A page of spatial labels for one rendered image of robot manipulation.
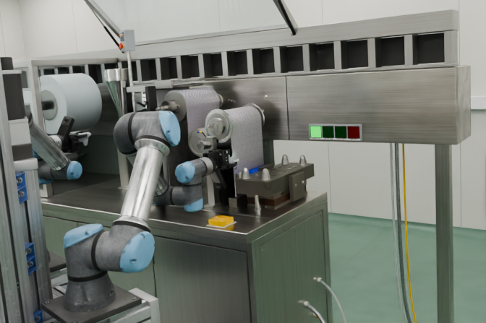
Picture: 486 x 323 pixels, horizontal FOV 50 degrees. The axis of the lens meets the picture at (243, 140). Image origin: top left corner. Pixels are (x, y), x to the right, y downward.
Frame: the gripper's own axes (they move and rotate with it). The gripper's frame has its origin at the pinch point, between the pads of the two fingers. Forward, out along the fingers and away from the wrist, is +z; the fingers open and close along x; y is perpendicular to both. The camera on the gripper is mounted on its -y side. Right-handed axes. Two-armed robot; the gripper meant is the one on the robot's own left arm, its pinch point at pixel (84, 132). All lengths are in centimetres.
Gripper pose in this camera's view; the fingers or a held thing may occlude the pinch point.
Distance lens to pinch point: 256.0
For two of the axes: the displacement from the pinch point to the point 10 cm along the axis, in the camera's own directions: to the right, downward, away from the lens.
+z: 3.6, -1.5, 9.2
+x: 9.3, 1.0, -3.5
